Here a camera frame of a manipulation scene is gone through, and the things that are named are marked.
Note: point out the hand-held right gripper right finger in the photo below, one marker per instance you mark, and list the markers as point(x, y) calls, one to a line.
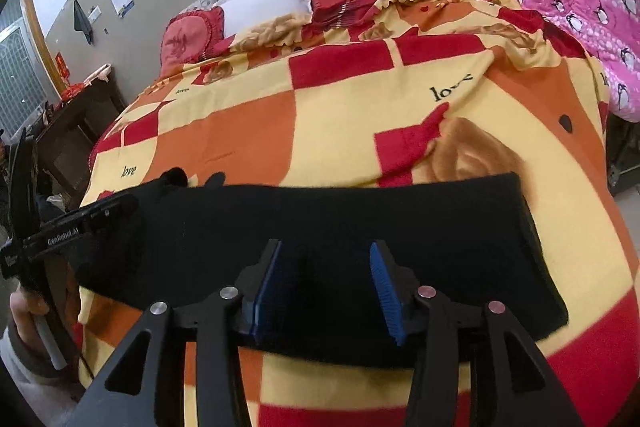
point(384, 292)

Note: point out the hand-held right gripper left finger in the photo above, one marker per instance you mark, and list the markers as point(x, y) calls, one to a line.
point(266, 297)

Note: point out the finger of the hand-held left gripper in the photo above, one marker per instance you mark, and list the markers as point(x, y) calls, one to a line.
point(110, 212)

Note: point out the black pants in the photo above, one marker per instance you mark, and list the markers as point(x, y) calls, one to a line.
point(325, 217)

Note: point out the person's left forearm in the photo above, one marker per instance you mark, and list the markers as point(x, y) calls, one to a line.
point(30, 382)

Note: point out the person's left hand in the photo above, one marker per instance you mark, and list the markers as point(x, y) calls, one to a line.
point(25, 307)

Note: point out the dark wooden dresser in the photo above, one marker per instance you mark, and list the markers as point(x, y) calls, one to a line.
point(75, 127)

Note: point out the window with metal grille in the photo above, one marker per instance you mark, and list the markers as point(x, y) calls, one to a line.
point(17, 77)

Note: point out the orange yellow red printed blanket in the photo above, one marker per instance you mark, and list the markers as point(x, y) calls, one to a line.
point(350, 117)

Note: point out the dark hanging cloth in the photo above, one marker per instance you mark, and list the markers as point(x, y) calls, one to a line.
point(82, 22)

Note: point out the white pillow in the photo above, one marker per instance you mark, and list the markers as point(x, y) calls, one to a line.
point(265, 2)

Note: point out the dark bedside furniture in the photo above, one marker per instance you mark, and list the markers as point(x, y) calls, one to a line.
point(624, 157)

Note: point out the red plaid cloth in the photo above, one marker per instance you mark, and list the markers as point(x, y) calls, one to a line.
point(340, 13)

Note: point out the red wall decoration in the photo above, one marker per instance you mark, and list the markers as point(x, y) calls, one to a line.
point(61, 64)

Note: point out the white wall switch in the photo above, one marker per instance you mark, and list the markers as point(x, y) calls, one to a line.
point(95, 12)

